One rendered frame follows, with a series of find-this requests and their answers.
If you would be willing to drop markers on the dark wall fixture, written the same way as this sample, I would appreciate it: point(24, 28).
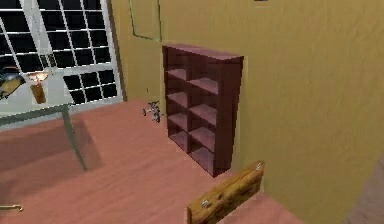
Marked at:
point(260, 0)

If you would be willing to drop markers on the brown wooden board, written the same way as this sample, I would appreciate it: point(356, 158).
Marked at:
point(226, 196)

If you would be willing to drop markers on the small grey metal object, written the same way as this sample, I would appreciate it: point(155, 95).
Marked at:
point(153, 111)

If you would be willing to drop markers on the green framed wall picture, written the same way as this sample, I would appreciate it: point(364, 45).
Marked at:
point(146, 18)

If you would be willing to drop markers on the dark red wooden bookshelf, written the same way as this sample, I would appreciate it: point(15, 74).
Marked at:
point(203, 106)

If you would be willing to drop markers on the white framed grid window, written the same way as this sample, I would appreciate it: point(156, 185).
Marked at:
point(71, 43)

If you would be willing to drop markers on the brown candle holder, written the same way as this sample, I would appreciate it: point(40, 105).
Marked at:
point(38, 88)

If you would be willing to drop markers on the black and yellow kettle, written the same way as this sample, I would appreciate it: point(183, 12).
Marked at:
point(9, 82)

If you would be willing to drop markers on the grey green glass table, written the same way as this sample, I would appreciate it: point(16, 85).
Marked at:
point(40, 100)

